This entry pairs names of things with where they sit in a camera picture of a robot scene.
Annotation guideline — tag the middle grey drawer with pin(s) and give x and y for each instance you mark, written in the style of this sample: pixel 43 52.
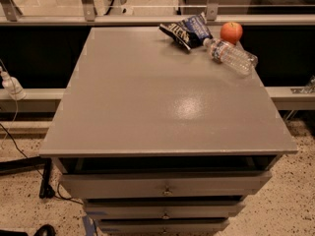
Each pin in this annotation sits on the middle grey drawer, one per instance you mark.
pixel 165 210

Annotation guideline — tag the grey drawer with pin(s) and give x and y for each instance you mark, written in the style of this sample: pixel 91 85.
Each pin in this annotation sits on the grey drawer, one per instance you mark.
pixel 164 185
pixel 122 226
pixel 165 210

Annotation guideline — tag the top grey drawer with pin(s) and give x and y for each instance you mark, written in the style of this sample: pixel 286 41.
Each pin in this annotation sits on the top grey drawer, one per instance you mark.
pixel 164 185

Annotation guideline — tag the metal railing bracket far left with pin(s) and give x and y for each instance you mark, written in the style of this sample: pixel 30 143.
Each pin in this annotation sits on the metal railing bracket far left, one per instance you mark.
pixel 11 10

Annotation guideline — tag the metal railing bracket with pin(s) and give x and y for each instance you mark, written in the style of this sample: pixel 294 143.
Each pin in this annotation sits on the metal railing bracket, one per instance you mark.
pixel 11 10
pixel 89 10
pixel 212 9

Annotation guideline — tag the black object on floor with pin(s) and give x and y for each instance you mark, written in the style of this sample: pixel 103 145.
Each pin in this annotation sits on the black object on floor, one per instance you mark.
pixel 45 230

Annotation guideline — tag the metal railing bracket right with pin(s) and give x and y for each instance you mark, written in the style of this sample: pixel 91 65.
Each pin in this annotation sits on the metal railing bracket right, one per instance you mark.
pixel 212 9

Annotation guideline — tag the red apple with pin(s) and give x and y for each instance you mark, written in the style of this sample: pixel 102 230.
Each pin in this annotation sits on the red apple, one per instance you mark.
pixel 231 32

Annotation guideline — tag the bottom grey drawer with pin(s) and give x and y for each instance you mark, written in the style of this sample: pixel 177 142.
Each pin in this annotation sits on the bottom grey drawer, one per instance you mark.
pixel 122 226

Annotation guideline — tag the clear plastic water bottle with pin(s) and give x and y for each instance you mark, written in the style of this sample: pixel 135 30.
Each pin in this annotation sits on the clear plastic water bottle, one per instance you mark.
pixel 237 59

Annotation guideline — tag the blue chip bag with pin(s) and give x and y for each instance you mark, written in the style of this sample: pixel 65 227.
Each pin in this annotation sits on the blue chip bag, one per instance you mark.
pixel 190 32

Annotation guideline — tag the black stand leg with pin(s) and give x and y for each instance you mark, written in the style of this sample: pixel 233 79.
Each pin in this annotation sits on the black stand leg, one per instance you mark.
pixel 43 167

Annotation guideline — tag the grey drawer cabinet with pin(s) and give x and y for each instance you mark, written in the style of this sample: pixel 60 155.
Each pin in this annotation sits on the grey drawer cabinet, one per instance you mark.
pixel 136 103

